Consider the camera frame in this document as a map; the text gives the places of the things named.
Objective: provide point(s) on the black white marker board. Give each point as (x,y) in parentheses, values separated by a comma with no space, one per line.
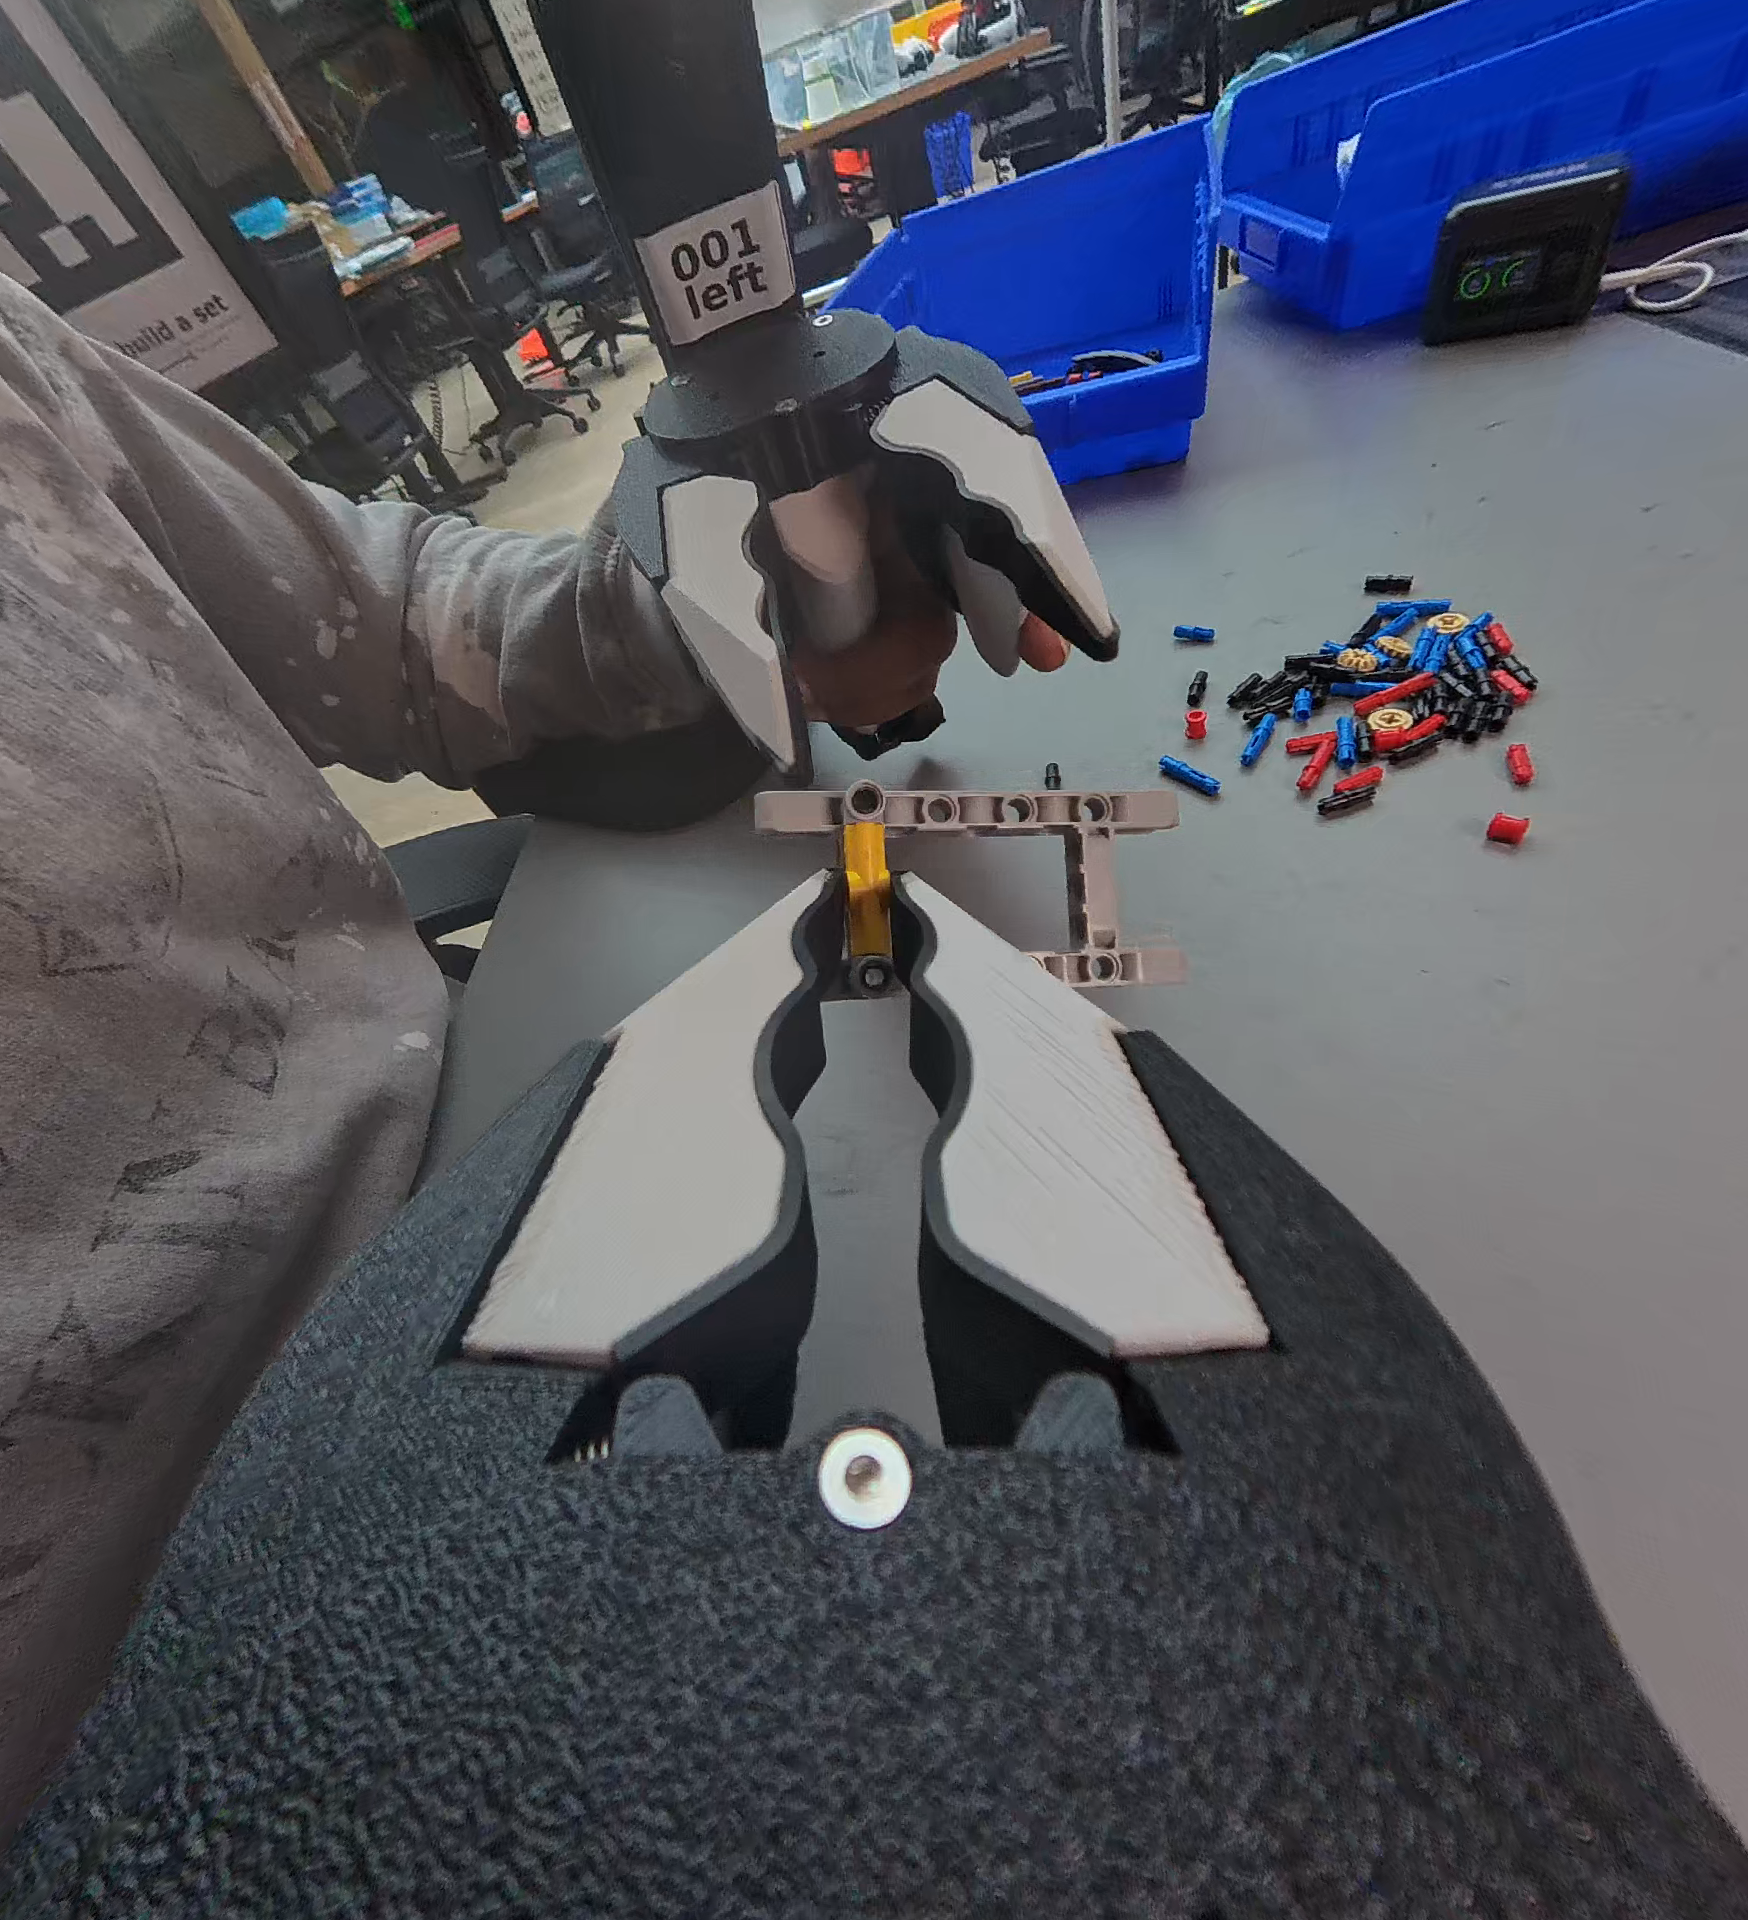
(65,225)

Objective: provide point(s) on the pile of blue black red pins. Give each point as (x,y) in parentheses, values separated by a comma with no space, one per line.
(1415,690)

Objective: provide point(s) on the grey desk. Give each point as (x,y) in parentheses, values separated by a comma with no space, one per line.
(1415,1124)

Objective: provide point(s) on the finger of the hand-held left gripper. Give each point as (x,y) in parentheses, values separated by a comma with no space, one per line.
(718,600)
(1009,496)

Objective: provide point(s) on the black device with display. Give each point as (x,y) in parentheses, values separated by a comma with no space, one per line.
(1528,254)

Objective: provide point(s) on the person's left hand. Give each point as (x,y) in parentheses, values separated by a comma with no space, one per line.
(889,675)

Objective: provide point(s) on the small red bush brick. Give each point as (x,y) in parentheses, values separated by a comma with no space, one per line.
(1509,829)

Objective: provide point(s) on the black chair armrest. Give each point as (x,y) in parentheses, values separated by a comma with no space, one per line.
(619,788)

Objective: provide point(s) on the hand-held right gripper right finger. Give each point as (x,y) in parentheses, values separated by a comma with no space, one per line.
(1085,1184)

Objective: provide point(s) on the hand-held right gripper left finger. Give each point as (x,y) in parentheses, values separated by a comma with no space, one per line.
(650,1184)

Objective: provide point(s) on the black chair seat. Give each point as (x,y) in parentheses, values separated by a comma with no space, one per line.
(461,877)

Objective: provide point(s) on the short blue storage bin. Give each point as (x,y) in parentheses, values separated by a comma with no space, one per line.
(1053,271)

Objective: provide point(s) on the person's grey patterned hoodie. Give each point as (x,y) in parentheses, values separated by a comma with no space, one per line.
(139,976)

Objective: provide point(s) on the person's left forearm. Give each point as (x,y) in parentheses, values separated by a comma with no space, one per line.
(484,630)

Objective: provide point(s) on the long blue storage bin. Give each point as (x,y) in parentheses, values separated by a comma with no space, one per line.
(1415,254)

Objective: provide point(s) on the black office chair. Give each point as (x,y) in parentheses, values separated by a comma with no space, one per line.
(574,271)
(507,376)

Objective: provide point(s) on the grey toy brick frame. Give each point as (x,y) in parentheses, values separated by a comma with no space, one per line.
(966,813)

